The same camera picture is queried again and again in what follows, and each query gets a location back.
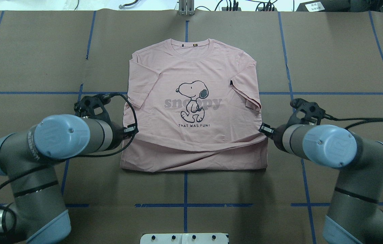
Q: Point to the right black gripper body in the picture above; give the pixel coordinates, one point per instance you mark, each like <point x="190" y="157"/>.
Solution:
<point x="277" y="133"/>

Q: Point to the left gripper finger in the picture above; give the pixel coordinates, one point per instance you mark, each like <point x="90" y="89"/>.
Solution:
<point x="131" y="129"/>

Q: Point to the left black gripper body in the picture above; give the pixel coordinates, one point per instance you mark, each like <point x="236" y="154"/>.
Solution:
<point x="118" y="133"/>

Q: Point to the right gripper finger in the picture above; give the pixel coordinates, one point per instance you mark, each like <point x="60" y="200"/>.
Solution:
<point x="266" y="130"/>

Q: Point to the pink Snoopy t-shirt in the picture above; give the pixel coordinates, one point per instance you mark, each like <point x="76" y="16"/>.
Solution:
<point x="197" y="107"/>

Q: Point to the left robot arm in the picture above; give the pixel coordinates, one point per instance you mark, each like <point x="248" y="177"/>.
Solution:
<point x="32" y="207"/>

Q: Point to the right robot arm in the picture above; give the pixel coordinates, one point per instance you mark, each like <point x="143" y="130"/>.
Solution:
<point x="353" y="216"/>

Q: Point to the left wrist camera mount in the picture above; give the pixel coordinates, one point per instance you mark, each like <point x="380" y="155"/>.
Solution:
<point x="93" y="107"/>

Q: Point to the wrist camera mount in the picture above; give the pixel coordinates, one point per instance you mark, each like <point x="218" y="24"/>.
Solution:
<point x="307" y="113"/>
<point x="93" y="107"/>

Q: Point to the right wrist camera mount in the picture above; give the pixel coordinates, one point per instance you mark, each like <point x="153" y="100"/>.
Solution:
<point x="307" y="113"/>

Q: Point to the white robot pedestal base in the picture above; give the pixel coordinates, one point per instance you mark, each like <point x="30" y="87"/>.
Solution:
<point x="185" y="238"/>

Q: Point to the aluminium frame post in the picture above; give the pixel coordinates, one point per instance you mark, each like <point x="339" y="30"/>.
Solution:
<point x="186" y="7"/>

